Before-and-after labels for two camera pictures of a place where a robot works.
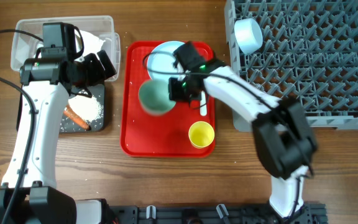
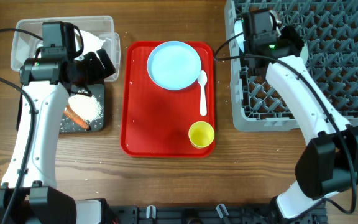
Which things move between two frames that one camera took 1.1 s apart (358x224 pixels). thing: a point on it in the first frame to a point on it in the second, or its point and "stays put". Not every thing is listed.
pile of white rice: x=89 y=107 stays put
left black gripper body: x=90 y=71 stays put
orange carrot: x=68 y=112 stays put
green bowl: x=153 y=97 to x=304 y=53
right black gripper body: x=176 y=89 to x=294 y=42
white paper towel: x=92 y=44 stays put
